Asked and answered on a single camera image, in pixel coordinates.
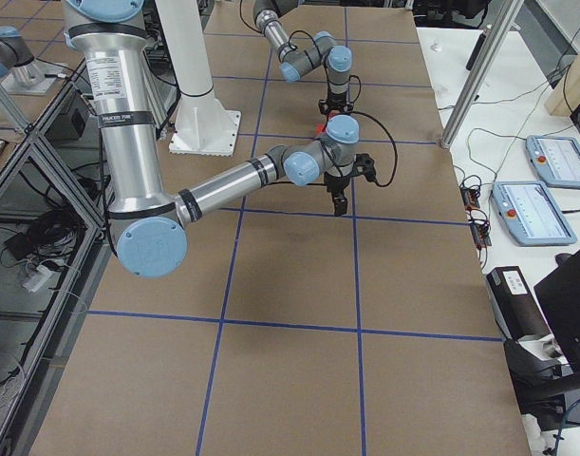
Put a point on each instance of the robot white pedestal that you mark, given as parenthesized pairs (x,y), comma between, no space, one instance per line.
(202,125)

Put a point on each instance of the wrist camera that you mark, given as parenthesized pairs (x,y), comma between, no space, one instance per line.
(364,165)

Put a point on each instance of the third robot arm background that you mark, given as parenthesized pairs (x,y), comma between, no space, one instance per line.
(20,73)

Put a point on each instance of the near teach pendant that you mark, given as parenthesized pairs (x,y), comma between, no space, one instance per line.
(530,214)

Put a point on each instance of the black rectangular box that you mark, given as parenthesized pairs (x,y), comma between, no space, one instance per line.
(515,309)

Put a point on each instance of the small red circuit board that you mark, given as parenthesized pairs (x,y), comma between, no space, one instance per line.
(478,220)

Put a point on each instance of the aluminium frame post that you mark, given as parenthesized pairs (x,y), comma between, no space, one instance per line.
(490,48)

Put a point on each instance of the aluminium truss frame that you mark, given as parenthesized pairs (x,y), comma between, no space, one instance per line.
(51,234)

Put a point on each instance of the black monitor and stand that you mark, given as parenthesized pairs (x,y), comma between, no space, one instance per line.
(559,298)

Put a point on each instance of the far teach pendant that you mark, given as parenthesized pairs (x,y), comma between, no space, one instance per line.
(556,160)

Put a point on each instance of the teach pendant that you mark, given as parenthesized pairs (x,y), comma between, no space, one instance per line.
(530,214)
(556,160)

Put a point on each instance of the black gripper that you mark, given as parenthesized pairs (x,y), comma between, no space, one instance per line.
(335,102)
(336,182)

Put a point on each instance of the brown paper table mat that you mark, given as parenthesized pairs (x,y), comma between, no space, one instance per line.
(289,331)

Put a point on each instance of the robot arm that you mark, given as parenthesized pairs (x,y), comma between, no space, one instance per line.
(150,211)
(308,47)

